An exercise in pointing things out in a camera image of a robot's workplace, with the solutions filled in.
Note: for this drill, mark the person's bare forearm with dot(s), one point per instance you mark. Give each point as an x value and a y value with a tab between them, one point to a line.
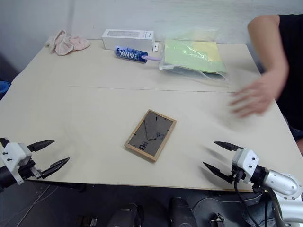
267	42

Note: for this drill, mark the green paper sheets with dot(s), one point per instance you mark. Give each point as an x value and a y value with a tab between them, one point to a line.
187	55

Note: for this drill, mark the pink crumpled cloth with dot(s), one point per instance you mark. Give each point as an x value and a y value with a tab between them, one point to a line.
64	43

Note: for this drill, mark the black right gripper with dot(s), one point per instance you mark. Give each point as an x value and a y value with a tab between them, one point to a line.
237	175

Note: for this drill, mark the white rectangular cardboard box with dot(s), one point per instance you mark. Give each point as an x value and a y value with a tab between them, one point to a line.
126	40

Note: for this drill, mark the yellow paper sheets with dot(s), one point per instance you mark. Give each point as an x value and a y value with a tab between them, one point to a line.
208	48

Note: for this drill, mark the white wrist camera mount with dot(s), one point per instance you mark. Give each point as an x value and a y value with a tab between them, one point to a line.
246	159
14	154

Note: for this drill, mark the blue round container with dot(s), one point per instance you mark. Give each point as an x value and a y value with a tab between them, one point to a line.
3	87

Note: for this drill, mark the person's black shirt torso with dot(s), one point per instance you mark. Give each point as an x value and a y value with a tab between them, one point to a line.
293	59

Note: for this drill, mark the person's bare hand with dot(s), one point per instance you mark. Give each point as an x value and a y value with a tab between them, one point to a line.
258	93

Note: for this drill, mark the wooden picture frame face down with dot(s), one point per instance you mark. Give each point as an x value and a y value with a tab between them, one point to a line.
151	136

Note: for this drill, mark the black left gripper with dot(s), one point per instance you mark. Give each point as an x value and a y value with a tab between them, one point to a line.
26	171

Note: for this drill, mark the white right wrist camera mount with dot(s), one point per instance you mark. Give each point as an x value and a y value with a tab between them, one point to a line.
246	159

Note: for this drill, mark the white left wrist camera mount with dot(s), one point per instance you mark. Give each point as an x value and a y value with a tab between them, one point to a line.
14	154

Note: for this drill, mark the clear plastic bag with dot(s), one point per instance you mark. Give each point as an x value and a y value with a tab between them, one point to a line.
213	74

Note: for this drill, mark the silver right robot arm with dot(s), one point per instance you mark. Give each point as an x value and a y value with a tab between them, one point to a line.
281	184

